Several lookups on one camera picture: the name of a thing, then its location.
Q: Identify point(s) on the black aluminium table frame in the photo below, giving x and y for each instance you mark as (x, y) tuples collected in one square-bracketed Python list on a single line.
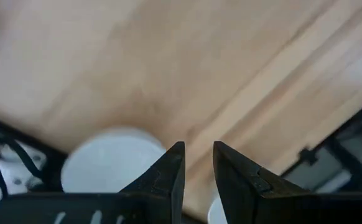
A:
[(53, 168)]

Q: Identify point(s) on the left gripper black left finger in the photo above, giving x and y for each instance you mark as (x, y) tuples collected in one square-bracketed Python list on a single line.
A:
[(106, 208)]

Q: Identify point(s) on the white bowl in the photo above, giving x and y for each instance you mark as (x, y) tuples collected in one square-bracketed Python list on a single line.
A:
[(106, 165), (216, 216)]

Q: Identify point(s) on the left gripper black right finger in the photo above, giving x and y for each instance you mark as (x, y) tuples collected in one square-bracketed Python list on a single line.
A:
[(277, 208)]

